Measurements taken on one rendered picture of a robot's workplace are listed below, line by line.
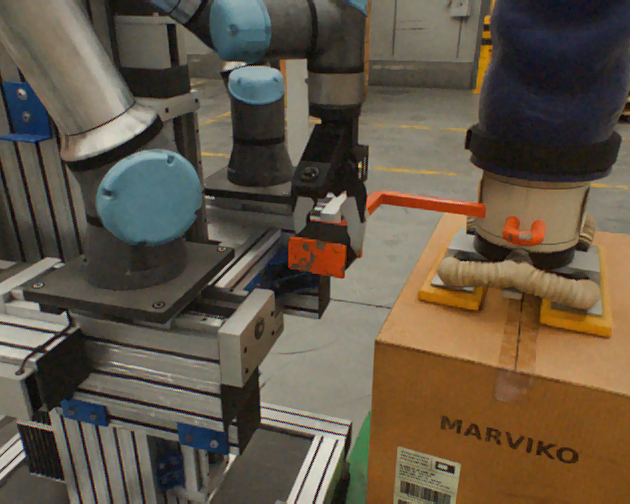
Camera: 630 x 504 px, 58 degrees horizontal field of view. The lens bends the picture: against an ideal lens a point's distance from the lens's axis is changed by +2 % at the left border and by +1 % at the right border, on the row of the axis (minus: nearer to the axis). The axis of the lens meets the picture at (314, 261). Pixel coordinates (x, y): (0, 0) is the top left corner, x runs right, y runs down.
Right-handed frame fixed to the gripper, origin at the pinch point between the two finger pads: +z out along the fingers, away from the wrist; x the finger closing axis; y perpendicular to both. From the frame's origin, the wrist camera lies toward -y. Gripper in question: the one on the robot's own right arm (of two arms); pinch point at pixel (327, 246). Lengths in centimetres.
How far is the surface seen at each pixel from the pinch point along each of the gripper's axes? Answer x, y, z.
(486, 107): -17.4, 23.2, -17.4
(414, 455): -15.9, -1.0, 33.6
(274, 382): 58, 93, 108
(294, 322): 70, 138, 108
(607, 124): -34.7, 23.4, -16.0
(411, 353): -14.0, -1.1, 14.5
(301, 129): 136, 295, 51
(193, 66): 629, 891, 88
